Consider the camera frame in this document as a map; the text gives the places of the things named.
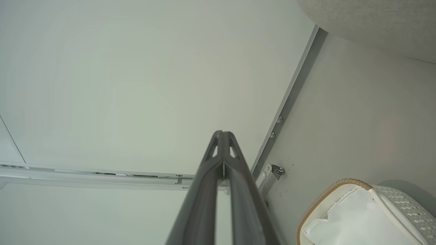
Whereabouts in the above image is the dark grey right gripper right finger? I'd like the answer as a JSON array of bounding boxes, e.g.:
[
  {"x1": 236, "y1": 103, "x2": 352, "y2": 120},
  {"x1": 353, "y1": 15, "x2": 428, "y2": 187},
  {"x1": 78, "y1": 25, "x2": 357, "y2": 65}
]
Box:
[{"x1": 223, "y1": 131, "x2": 282, "y2": 245}]

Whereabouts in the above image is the grey slim partition post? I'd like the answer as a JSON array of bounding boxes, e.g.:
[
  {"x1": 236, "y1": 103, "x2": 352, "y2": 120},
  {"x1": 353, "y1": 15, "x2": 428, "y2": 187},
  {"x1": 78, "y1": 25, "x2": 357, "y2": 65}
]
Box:
[{"x1": 0, "y1": 161, "x2": 229, "y2": 192}]

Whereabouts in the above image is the white woven laundry basket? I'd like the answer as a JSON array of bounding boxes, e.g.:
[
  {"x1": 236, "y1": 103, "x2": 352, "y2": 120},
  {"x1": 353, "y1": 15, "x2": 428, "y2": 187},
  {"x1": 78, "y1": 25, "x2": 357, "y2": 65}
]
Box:
[{"x1": 295, "y1": 178, "x2": 436, "y2": 245}]

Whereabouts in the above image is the grey partition base rail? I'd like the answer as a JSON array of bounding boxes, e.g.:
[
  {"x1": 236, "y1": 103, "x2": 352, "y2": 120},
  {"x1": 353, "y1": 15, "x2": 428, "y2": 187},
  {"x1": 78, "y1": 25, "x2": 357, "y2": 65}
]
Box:
[{"x1": 250, "y1": 24, "x2": 328, "y2": 178}]

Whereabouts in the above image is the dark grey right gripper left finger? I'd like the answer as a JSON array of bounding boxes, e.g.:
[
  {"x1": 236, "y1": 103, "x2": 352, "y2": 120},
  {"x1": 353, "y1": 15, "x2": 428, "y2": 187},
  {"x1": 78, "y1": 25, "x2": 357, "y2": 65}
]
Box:
[{"x1": 165, "y1": 130, "x2": 226, "y2": 245}]

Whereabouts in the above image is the white basket liner cloth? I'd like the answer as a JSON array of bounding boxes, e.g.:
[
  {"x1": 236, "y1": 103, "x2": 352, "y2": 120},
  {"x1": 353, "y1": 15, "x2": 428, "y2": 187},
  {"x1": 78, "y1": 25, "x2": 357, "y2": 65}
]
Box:
[{"x1": 302, "y1": 186, "x2": 424, "y2": 245}]

